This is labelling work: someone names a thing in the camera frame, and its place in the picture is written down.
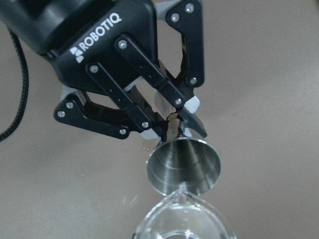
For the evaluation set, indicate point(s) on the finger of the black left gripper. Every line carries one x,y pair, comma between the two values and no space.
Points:
93,100
184,16

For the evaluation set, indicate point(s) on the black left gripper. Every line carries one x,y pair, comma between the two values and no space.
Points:
74,34

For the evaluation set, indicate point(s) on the steel jigger measuring cup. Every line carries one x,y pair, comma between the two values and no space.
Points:
183,160

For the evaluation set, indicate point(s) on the clear glass shaker cup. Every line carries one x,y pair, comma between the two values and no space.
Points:
183,214

